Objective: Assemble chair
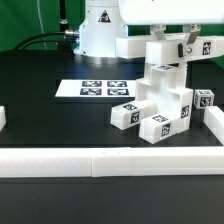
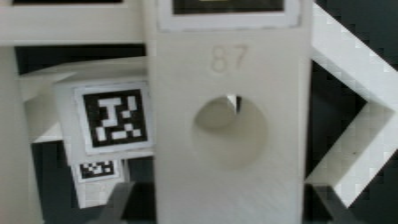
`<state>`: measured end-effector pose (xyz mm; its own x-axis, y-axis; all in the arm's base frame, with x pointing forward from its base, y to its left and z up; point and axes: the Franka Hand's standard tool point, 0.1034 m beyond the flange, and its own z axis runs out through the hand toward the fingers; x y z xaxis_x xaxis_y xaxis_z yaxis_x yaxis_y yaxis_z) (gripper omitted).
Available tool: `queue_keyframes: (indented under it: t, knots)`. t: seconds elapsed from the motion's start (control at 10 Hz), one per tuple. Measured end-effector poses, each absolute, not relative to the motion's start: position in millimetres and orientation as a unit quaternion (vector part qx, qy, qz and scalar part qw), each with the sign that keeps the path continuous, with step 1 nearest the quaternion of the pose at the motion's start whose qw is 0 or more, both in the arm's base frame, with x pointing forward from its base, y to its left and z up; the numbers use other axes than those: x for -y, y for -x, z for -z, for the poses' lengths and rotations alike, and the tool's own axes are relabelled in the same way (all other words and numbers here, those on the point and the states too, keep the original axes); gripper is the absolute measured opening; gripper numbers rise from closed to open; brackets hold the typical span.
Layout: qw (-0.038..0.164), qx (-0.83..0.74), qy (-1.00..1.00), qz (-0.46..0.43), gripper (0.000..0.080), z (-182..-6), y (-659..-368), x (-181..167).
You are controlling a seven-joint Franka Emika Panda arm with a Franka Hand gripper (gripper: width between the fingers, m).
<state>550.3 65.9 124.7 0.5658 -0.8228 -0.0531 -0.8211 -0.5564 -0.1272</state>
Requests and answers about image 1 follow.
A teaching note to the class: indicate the white tag plate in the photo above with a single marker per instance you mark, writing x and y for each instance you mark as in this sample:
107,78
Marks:
96,88

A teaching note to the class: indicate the white chair back frame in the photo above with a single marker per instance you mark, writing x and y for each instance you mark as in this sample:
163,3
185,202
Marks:
167,51

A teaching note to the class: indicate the white chair seat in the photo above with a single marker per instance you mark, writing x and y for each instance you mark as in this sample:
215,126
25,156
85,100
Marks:
166,86

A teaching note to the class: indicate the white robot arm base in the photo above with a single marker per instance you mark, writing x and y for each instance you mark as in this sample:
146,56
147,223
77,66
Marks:
98,32

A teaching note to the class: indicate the white tagged cube far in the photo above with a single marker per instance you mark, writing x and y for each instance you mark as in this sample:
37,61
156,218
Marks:
203,98

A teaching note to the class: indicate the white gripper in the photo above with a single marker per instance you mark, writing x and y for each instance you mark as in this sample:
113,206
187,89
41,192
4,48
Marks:
173,12

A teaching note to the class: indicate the white U-shaped fence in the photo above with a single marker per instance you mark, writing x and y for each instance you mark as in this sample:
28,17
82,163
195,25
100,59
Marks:
77,140

